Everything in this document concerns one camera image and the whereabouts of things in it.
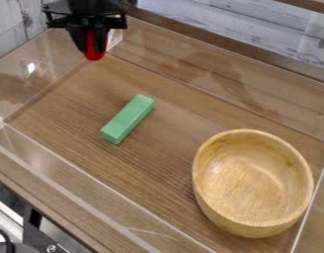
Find black cable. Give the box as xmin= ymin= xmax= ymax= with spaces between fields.
xmin=0 ymin=226 xmax=17 ymax=253

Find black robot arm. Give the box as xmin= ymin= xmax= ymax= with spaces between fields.
xmin=42 ymin=0 xmax=129 ymax=60

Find green rectangular block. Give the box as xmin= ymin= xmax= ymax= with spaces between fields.
xmin=100 ymin=95 xmax=156 ymax=144

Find black table leg bracket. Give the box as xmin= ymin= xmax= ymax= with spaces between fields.
xmin=22 ymin=207 xmax=69 ymax=253

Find wooden bowl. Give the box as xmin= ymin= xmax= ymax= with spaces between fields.
xmin=192 ymin=128 xmax=314 ymax=238

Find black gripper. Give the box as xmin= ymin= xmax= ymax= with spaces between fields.
xmin=42 ymin=0 xmax=129 ymax=54

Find clear acrylic tray walls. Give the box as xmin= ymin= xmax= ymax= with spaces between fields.
xmin=0 ymin=20 xmax=324 ymax=253

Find red plush strawberry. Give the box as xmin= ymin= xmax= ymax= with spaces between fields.
xmin=84 ymin=31 xmax=106 ymax=61

